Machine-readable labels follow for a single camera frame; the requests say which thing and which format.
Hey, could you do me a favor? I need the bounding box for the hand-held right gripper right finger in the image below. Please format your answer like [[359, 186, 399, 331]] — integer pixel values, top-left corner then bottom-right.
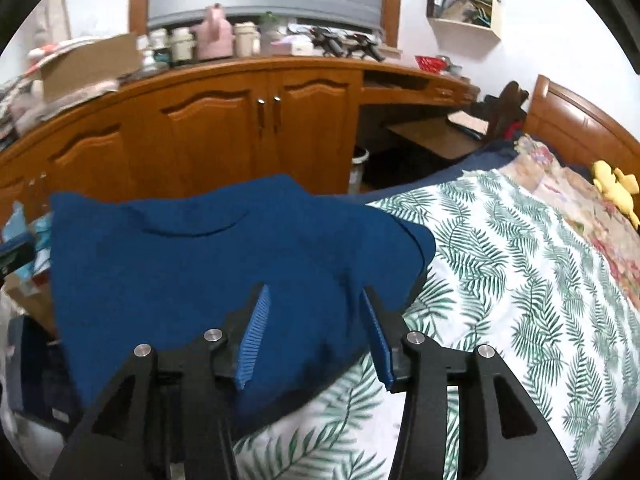
[[361, 286, 571, 480]]

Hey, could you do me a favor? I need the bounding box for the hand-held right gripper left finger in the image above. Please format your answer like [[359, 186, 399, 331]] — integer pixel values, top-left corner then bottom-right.
[[50, 282, 273, 480]]

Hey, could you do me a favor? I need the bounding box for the navy blue suit jacket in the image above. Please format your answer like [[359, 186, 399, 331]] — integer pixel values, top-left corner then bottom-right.
[[50, 174, 437, 433]]

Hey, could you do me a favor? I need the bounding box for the white waste bin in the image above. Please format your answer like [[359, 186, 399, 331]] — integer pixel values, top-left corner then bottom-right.
[[350, 146, 371, 195]]

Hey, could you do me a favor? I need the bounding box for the wooden desk with cabinets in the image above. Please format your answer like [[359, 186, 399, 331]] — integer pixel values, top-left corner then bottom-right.
[[0, 55, 482, 241]]

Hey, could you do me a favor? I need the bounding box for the floral quilt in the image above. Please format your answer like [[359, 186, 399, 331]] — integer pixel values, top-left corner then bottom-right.
[[500, 134, 640, 311]]

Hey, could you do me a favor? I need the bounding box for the dark wooden chair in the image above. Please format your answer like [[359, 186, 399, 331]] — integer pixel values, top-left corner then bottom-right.
[[446, 80, 531, 142]]

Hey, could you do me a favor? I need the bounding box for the yellow plush toy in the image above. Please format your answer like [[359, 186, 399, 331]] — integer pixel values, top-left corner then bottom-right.
[[591, 160, 640, 228]]

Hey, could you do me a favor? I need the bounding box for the pink box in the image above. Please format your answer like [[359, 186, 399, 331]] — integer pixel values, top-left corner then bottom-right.
[[272, 35, 316, 57]]

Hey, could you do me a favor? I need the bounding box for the white jar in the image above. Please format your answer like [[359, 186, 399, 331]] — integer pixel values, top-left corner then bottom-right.
[[149, 29, 171, 68], [234, 21, 262, 57], [170, 27, 196, 63]]

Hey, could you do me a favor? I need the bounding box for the black hand-held gadget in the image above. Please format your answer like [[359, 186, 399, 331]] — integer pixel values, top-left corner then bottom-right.
[[310, 27, 351, 58], [345, 32, 387, 63]]

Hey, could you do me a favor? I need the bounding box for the wooden bed headboard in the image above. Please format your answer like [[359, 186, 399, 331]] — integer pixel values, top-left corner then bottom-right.
[[522, 74, 640, 181]]

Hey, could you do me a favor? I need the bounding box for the cardboard box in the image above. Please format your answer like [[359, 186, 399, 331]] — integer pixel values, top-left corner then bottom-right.
[[40, 34, 143, 103]]

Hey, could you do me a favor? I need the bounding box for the white wall shelf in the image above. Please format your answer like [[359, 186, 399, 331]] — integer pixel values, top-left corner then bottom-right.
[[425, 0, 507, 41]]

